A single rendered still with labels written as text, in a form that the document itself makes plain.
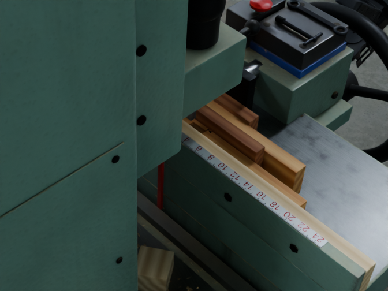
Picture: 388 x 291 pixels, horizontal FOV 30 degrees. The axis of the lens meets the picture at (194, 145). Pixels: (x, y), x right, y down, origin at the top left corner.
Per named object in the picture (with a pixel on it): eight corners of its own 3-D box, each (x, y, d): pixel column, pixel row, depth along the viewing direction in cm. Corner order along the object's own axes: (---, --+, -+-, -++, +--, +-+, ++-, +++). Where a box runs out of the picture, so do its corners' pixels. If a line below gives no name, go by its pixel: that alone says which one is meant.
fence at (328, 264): (355, 299, 78) (366, 270, 74) (346, 309, 77) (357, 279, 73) (28, 44, 107) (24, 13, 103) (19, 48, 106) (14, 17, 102)
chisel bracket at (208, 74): (241, 92, 89) (248, 36, 83) (156, 146, 81) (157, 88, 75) (198, 64, 92) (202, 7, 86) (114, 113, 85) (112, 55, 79)
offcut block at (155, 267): (140, 261, 93) (140, 245, 90) (173, 267, 92) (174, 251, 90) (131, 288, 90) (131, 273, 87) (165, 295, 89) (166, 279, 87)
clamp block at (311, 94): (344, 100, 106) (358, 51, 100) (286, 142, 99) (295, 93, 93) (269, 52, 113) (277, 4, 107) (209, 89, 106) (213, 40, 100)
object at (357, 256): (366, 289, 79) (377, 262, 76) (355, 299, 78) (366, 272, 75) (39, 39, 108) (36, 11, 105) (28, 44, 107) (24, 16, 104)
